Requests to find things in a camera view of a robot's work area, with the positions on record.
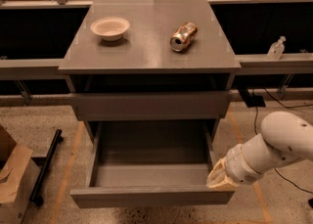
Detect black floor power box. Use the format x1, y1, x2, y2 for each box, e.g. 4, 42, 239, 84
238, 87, 266, 108

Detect white paper bowl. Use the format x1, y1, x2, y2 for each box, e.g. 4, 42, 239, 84
90, 17, 130, 41

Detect grey drawer cabinet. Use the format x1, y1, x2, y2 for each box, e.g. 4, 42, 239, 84
59, 0, 241, 137

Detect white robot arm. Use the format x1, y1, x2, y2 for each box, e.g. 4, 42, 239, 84
206, 112, 313, 191

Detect black floor cable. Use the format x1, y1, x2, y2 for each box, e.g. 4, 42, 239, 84
252, 87, 313, 195

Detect grey top drawer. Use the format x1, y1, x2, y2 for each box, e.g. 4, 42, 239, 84
70, 91, 231, 121

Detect grey metal rail shelf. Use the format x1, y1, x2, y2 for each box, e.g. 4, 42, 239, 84
0, 53, 313, 80

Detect grey drawer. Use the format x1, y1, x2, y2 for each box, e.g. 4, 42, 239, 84
70, 91, 231, 121
70, 120, 233, 208

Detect crushed orange soda can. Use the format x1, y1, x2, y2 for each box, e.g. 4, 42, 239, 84
170, 22, 198, 52

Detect clear sanitizer pump bottle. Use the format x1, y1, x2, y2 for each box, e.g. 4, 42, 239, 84
267, 36, 286, 60

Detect cardboard box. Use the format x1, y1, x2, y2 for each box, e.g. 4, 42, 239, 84
0, 126, 39, 224

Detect black metal bar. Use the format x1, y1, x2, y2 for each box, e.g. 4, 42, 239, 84
29, 129, 64, 206

